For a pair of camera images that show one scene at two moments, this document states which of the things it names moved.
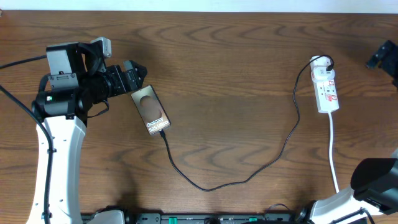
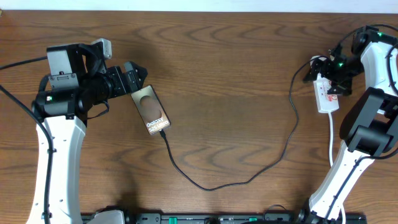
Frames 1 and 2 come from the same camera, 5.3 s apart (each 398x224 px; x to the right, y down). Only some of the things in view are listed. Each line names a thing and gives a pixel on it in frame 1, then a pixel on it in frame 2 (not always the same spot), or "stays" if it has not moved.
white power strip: [326, 95] stays
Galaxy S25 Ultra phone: [150, 109] stays
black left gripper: [122, 85] stays
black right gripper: [390, 63] to [346, 88]
